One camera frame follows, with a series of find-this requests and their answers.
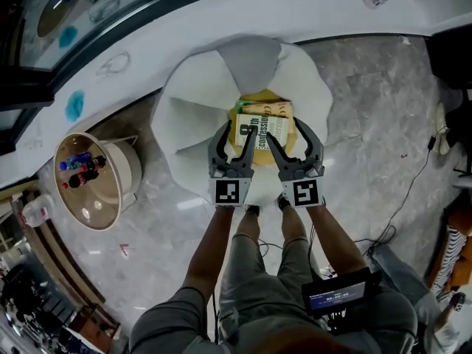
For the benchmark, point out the pale green black-print book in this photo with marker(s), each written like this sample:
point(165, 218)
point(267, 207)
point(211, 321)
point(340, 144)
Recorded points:
point(276, 124)

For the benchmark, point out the brown wooden cabinet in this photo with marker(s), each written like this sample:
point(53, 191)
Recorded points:
point(94, 326)

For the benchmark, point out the wooden steps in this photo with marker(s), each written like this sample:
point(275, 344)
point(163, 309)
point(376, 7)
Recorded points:
point(62, 256)

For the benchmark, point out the person's left leg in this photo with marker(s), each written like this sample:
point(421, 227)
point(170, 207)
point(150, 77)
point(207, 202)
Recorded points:
point(248, 225)

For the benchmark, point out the yellow round seat cushion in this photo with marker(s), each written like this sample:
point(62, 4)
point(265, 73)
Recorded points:
point(263, 157)

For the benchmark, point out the striped cloth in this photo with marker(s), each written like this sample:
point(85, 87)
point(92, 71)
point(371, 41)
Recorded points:
point(448, 256)

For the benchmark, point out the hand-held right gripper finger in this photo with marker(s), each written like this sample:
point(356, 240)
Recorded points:
point(317, 153)
point(285, 164)

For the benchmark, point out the person's right forearm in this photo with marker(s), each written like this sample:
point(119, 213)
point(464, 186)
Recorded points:
point(332, 238)

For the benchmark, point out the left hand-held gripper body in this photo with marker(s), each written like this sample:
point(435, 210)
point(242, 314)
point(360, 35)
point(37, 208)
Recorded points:
point(230, 190)

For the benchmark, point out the black monitor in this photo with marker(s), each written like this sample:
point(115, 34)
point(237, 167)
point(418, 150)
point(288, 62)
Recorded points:
point(339, 293)

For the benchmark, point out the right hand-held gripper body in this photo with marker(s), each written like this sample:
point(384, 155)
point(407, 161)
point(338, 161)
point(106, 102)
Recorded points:
point(304, 192)

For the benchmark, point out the person's leg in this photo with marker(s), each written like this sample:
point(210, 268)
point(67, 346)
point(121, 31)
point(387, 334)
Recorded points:
point(294, 221)
point(248, 225)

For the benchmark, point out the white petal-shaped chair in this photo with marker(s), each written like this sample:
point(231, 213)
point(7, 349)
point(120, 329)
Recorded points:
point(191, 124)

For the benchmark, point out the black window frame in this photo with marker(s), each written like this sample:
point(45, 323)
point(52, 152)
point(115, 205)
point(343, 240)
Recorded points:
point(22, 94)

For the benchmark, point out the person's left forearm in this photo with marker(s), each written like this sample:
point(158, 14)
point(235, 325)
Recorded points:
point(210, 245)

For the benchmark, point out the person's grey shirt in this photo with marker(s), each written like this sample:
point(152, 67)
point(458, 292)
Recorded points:
point(166, 319)

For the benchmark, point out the person's left shoe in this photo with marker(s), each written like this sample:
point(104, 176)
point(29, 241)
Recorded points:
point(252, 209)

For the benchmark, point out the round beige basket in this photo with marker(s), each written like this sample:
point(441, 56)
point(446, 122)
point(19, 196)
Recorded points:
point(92, 205)

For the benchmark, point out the orange bag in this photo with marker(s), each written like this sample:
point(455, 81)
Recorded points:
point(465, 234)

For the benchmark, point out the person's right leg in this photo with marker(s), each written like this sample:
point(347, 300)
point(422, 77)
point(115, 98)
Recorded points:
point(294, 221)

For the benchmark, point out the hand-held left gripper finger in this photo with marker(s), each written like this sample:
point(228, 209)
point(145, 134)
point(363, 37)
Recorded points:
point(247, 160)
point(214, 149)

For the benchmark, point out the large clear water jug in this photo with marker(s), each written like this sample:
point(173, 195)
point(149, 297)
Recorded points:
point(37, 210)

